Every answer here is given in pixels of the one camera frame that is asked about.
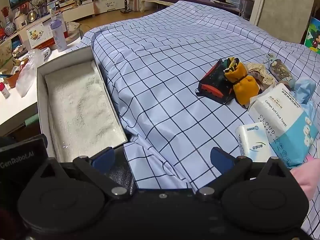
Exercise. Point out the small white tissue pack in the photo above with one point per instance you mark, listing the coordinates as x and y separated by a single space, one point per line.
255 142

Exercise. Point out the cartoon poster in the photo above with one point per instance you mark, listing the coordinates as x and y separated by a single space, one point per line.
312 37

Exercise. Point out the small white red-capped bottle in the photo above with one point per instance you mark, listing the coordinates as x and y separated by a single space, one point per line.
5 91

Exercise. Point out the blue white face towel pack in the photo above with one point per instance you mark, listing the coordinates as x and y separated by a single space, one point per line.
282 120

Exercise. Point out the purple water bottle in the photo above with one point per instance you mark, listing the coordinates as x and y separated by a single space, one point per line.
58 35

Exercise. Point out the white mug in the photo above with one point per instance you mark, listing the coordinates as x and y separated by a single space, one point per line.
45 53

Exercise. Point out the blue face mask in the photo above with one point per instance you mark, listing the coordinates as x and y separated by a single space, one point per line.
303 90

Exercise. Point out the yellow cloth pouch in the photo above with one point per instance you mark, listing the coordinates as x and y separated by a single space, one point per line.
246 88

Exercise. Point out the black and orange pouch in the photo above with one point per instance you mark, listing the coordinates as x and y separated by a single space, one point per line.
215 82

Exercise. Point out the beige lace cloth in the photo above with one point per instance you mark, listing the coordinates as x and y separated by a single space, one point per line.
263 72

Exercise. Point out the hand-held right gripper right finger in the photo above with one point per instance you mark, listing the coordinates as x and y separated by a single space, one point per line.
220 160

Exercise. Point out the white fluffy towel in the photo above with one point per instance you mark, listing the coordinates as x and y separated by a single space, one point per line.
80 110

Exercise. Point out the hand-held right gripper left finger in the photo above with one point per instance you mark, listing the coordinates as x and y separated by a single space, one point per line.
103 158

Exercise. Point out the clear plastic bag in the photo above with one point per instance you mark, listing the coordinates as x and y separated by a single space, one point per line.
27 75

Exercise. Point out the blue checked blanket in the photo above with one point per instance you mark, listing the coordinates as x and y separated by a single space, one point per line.
175 55

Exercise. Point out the desk calendar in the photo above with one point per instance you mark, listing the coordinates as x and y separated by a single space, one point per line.
38 35

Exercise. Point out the white television console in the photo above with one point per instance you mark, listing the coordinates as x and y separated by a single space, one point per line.
80 12

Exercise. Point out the steel pot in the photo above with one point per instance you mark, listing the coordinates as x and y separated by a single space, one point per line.
32 15

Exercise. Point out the blue and white vase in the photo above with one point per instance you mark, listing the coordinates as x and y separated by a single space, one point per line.
9 28

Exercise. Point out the white cardboard box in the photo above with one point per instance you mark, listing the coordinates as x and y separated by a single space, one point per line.
41 80

